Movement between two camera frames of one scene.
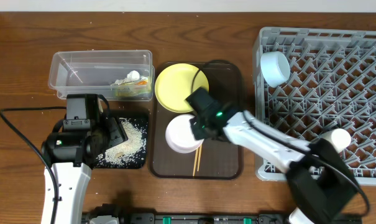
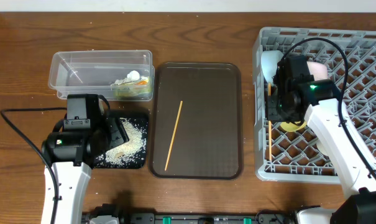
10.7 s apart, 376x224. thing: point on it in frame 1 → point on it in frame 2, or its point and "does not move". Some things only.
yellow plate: [173, 85] → [291, 127]
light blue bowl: [275, 68] does not move
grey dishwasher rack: [337, 79] does not move
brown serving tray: [215, 159] does not move
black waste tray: [133, 153] does not move
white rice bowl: [179, 135] → [319, 70]
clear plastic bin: [119, 75] does not move
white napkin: [132, 76] does not move
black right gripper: [198, 132] → [273, 114]
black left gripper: [114, 131] does not move
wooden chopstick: [196, 154] → [174, 134]
